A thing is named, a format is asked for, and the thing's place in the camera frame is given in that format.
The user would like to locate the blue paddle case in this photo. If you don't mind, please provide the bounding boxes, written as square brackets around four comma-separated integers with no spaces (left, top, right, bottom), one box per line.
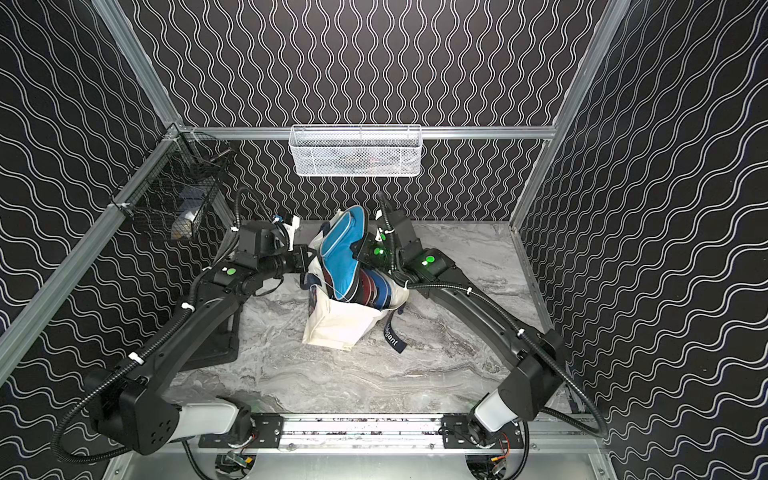
[365,270,392,310]

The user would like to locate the teal paddle case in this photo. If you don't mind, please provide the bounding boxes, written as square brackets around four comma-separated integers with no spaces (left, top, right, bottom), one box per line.
[320,205,368,302]

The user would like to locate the cream canvas tote bag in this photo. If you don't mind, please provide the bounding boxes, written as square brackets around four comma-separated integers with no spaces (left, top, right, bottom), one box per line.
[303,211,409,352]

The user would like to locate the maroon paddle case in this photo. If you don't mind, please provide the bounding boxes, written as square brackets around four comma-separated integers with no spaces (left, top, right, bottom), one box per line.
[322,267,376,306]

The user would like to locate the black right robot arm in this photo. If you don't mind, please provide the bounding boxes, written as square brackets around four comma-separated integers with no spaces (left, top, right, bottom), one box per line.
[353,203,608,438]

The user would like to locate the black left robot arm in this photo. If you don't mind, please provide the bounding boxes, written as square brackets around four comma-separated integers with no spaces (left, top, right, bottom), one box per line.
[50,220,314,464]

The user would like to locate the black box on table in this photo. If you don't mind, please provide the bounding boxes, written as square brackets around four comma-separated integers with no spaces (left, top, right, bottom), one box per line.
[180,306,242,372]

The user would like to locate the black wire basket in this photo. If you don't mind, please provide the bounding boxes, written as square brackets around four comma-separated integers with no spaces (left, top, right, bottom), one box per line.
[116,128,234,241]

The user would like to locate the white wire mesh basket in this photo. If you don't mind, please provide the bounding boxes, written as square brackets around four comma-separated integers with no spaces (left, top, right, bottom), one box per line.
[288,124,424,177]

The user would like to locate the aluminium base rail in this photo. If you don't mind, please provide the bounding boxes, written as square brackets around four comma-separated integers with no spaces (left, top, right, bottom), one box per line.
[197,412,601,454]

